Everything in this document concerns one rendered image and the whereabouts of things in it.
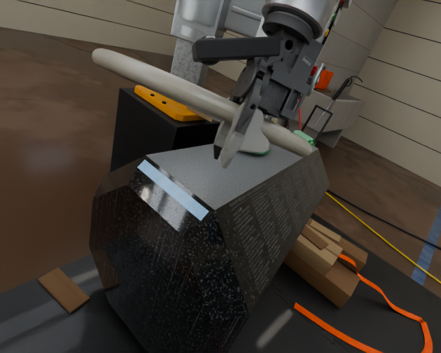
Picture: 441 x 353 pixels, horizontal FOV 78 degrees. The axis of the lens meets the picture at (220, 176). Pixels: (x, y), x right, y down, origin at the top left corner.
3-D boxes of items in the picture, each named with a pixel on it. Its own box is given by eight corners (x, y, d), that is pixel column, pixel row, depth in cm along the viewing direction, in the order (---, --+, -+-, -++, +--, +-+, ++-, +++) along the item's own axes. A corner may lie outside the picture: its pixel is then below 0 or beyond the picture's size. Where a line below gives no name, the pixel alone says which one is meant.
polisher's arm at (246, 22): (165, 12, 149) (175, -44, 136) (180, 14, 179) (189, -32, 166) (292, 57, 153) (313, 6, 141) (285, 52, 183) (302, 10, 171)
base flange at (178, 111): (131, 90, 183) (131, 83, 180) (184, 91, 219) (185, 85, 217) (178, 122, 160) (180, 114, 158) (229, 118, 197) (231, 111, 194)
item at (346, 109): (273, 138, 423) (297, 82, 381) (310, 132, 516) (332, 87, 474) (306, 157, 392) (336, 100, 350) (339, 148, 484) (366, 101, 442)
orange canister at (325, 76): (304, 85, 403) (315, 63, 387) (318, 87, 439) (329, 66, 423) (317, 92, 392) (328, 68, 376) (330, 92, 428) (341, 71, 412)
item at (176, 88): (164, 96, 90) (166, 87, 89) (303, 157, 80) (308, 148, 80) (20, 31, 43) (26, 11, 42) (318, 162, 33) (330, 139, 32)
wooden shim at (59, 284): (38, 280, 132) (37, 278, 131) (58, 268, 140) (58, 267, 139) (70, 314, 124) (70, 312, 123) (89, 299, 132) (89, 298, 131)
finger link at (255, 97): (249, 134, 35) (272, 70, 35) (239, 129, 34) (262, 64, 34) (236, 136, 39) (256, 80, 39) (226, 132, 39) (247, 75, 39)
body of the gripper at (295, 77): (292, 125, 38) (333, 40, 36) (239, 99, 35) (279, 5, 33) (271, 120, 45) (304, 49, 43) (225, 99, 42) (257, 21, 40)
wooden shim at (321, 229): (309, 226, 222) (309, 225, 222) (311, 220, 230) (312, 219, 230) (338, 243, 214) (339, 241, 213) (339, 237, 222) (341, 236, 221)
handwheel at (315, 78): (292, 87, 133) (306, 56, 126) (311, 95, 131) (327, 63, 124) (287, 91, 120) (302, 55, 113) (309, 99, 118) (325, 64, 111)
